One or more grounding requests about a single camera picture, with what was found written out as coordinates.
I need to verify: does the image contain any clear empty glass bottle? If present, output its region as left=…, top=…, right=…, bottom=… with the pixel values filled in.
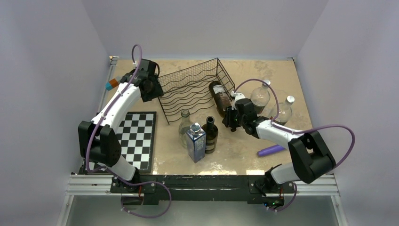
left=179, top=109, right=192, bottom=148

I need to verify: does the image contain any black wire wine rack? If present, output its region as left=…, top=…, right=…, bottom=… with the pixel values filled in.
left=158, top=58, right=235, bottom=125

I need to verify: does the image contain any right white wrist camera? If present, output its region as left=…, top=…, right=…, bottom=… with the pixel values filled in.
left=231, top=90, right=246, bottom=110

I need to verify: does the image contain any orange blue handled tool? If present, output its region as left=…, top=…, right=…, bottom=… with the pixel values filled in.
left=105, top=78, right=120, bottom=91

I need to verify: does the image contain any black white chessboard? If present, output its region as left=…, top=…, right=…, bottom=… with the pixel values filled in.
left=89, top=112, right=157, bottom=174

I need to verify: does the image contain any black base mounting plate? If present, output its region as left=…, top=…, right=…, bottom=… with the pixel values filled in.
left=110, top=175, right=295, bottom=208

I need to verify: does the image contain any clear bottle silver cap right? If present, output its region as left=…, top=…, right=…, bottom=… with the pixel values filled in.
left=268, top=96, right=295, bottom=126

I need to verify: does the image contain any purple cable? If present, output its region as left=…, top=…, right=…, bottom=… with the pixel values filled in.
left=85, top=43, right=173, bottom=219
left=233, top=78, right=356, bottom=213

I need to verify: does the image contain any dark wine bottle Negroamaro label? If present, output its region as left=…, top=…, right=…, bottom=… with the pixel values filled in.
left=201, top=116, right=219, bottom=154

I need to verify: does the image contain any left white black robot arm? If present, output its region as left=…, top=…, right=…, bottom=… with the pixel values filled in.
left=78, top=59, right=164, bottom=193

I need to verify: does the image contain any purple plastic microphone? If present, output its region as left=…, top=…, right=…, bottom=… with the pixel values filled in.
left=257, top=145, right=285, bottom=157

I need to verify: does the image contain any olive wine bottle brown label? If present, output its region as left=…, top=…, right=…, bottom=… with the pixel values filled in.
left=208, top=81, right=231, bottom=118

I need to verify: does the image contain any clear bottle silver cap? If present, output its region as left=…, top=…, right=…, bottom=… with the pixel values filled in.
left=268, top=96, right=295, bottom=126
left=250, top=80, right=271, bottom=115

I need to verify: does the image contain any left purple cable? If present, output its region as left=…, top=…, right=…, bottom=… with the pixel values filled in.
left=85, top=43, right=173, bottom=219

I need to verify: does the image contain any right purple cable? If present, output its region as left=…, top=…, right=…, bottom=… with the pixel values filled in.
left=233, top=78, right=356, bottom=213

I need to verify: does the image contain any clear bottle silver cap left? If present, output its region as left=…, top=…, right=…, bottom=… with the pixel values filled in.
left=250, top=80, right=271, bottom=115

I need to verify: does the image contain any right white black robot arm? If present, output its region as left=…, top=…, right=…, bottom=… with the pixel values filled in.
left=222, top=98, right=336, bottom=193

